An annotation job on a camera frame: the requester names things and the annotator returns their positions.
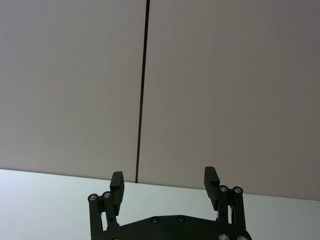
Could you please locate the white table cloth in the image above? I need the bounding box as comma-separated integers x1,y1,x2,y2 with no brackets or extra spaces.
0,168,320,240

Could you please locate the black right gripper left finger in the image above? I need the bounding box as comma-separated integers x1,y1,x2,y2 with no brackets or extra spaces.
87,171,125,235

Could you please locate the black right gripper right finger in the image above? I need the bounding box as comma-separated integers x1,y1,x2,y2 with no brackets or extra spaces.
204,166,248,232

